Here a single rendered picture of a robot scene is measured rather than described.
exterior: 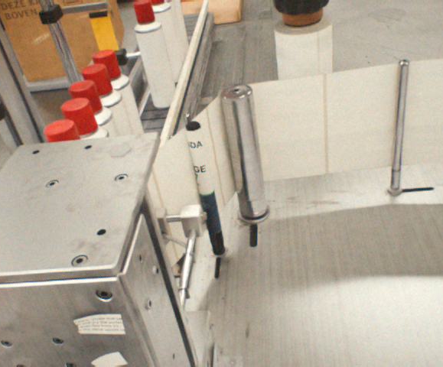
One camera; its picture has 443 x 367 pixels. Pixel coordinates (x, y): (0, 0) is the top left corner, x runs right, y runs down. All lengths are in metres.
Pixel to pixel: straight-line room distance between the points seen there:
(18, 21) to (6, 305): 1.12
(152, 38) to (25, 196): 0.65
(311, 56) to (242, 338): 0.42
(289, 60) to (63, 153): 0.47
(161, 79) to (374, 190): 0.47
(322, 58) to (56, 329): 0.58
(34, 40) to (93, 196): 1.08
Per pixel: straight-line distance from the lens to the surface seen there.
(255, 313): 0.56
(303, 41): 0.75
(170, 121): 0.88
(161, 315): 0.33
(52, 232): 0.30
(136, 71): 0.99
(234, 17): 1.62
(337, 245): 0.63
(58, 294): 0.28
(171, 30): 1.07
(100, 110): 0.65
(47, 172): 0.35
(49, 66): 1.39
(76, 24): 1.34
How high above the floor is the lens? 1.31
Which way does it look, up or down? 35 degrees down
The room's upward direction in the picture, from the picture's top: 11 degrees counter-clockwise
